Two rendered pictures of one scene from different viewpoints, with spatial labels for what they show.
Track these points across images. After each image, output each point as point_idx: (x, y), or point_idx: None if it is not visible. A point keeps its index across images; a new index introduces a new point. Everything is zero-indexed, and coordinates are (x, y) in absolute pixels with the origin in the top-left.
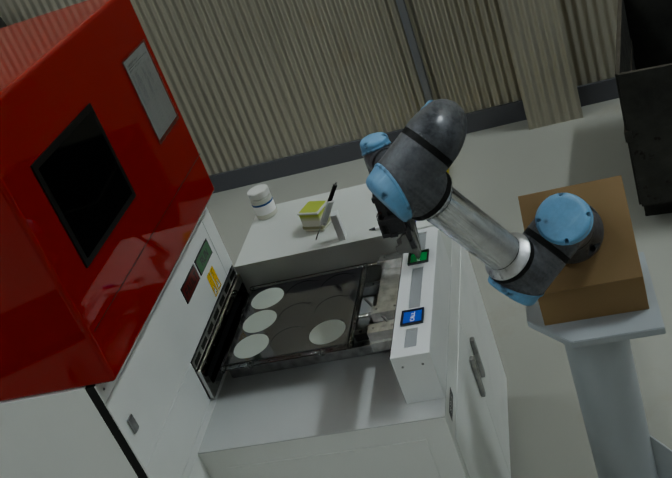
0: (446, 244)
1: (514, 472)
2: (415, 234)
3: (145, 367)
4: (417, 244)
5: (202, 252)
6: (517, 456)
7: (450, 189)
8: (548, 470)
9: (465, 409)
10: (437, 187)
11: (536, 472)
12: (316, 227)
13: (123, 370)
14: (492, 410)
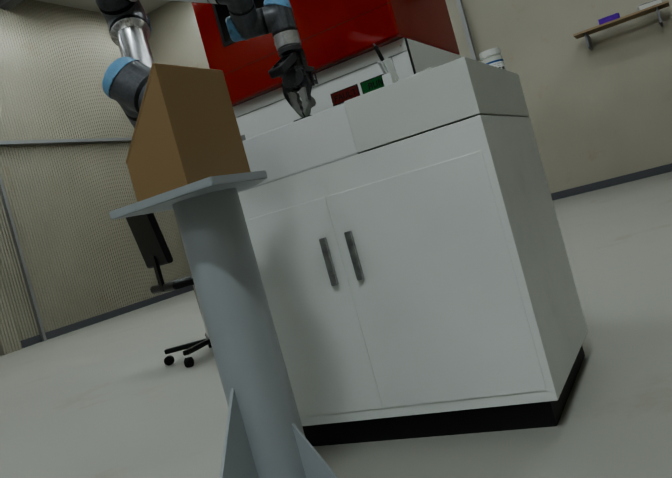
0: (361, 130)
1: (430, 441)
2: (299, 95)
3: (269, 120)
4: (294, 104)
5: (375, 80)
6: (452, 441)
7: (110, 29)
8: (413, 459)
9: (253, 244)
10: (108, 26)
11: (418, 453)
12: None
13: (250, 112)
14: (376, 328)
